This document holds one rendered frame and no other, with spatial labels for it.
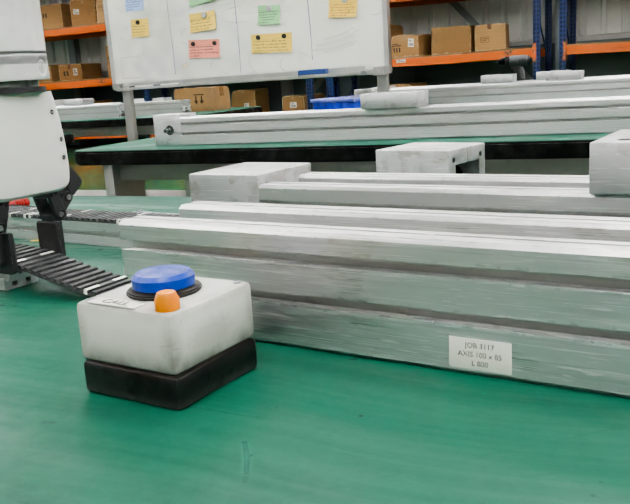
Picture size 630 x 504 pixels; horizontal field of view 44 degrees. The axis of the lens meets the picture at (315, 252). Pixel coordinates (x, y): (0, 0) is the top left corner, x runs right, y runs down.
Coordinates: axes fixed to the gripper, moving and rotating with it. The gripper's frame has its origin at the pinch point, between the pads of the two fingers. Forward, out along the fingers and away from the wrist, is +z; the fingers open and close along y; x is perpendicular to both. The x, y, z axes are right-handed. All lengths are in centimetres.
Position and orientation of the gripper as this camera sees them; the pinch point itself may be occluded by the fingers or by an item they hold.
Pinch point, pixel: (28, 248)
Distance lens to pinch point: 82.8
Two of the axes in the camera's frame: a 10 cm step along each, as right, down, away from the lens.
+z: 0.6, 9.7, 2.2
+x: 8.5, 0.6, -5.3
